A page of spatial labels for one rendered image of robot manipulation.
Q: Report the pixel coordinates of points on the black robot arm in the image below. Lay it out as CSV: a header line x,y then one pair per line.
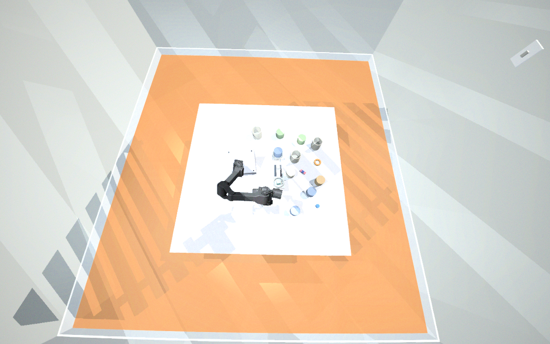
x,y
263,196

